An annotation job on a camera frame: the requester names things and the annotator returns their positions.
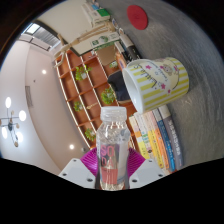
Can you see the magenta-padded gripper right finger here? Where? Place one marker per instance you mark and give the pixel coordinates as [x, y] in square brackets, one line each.
[149, 172]

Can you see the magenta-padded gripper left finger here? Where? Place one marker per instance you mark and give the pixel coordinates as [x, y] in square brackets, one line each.
[76, 172]

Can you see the clear water bottle red label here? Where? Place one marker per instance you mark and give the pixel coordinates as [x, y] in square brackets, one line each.
[113, 146]

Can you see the round recessed ceiling light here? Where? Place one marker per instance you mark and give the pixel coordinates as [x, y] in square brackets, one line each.
[71, 146]
[44, 71]

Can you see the colourful stack of books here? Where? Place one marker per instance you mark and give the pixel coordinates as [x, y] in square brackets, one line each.
[156, 136]

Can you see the orange wooden shelf unit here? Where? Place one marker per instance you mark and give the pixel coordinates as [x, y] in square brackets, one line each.
[86, 96]

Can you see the branched ceiling lamp round bulbs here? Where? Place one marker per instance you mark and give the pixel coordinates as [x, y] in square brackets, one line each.
[22, 115]

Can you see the ceiling air vent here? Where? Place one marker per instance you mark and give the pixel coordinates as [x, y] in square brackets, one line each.
[29, 96]

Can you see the yellow striped white mug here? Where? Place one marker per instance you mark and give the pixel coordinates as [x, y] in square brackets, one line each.
[160, 83]

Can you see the dark blue office chair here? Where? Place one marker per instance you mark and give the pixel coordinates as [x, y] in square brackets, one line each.
[116, 85]

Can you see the dark books with nebula cover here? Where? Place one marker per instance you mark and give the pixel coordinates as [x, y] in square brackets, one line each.
[130, 48]

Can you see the grey curtain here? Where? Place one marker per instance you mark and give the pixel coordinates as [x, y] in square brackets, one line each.
[48, 39]

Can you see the window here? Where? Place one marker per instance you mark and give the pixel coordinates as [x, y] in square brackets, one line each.
[32, 28]

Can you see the flat round red coaster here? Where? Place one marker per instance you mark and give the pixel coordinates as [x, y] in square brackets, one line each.
[137, 16]

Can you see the small green white box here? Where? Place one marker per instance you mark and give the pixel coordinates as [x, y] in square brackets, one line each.
[102, 12]

